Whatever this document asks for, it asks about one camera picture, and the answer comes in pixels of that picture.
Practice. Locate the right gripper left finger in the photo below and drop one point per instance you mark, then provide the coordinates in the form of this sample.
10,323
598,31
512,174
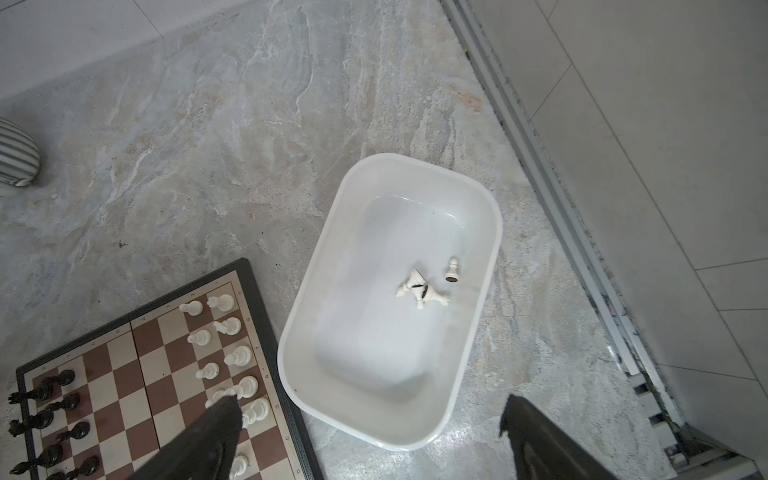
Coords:
204,450

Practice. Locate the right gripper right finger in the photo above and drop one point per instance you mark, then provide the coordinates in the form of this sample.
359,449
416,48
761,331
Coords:
541,450

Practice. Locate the white chess pieces on board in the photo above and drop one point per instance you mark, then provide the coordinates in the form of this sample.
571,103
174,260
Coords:
211,349

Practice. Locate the black chess pieces on board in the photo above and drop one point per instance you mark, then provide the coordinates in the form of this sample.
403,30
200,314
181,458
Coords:
57,424

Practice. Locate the white chess piece in tray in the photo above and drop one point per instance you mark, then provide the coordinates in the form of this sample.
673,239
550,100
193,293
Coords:
415,284

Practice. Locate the brown white chessboard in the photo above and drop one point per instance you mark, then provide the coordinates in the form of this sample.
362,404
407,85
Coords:
125,357

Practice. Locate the white pawn in tray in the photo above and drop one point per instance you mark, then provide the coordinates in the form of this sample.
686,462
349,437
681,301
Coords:
452,274

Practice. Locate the white plastic tray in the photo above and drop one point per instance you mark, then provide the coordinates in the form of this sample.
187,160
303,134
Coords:
355,355

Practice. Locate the white ribbed ceramic cup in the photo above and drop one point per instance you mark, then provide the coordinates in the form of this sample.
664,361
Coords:
20,156

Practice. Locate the aluminium rail frame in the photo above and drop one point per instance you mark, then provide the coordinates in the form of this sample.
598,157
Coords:
654,117

